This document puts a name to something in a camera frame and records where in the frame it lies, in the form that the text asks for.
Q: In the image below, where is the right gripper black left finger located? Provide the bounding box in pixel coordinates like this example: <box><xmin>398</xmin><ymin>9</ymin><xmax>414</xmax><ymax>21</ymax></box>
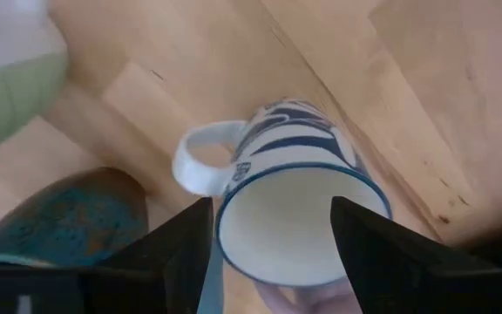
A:
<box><xmin>98</xmin><ymin>196</ymin><xmax>215</xmax><ymax>314</ymax></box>

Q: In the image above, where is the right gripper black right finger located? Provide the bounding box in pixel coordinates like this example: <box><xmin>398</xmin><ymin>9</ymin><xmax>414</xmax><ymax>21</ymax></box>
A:
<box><xmin>329</xmin><ymin>195</ymin><xmax>495</xmax><ymax>314</ymax></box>

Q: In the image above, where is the teal glazed mug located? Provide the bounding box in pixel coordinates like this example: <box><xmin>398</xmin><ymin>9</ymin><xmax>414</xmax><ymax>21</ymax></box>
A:
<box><xmin>0</xmin><ymin>167</ymin><xmax>150</xmax><ymax>268</ymax></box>

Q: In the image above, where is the white mug with blue stripes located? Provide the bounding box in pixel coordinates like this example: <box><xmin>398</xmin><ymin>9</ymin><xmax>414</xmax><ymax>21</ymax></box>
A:
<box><xmin>171</xmin><ymin>98</ymin><xmax>394</xmax><ymax>289</ymax></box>

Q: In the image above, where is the lavender mug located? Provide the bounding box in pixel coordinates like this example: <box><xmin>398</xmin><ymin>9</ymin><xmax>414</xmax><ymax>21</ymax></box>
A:
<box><xmin>254</xmin><ymin>278</ymin><xmax>363</xmax><ymax>314</ymax></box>

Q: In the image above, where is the pale green and white mug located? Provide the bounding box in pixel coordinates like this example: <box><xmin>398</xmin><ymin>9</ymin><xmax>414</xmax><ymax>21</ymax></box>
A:
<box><xmin>0</xmin><ymin>0</ymin><xmax>70</xmax><ymax>159</ymax></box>

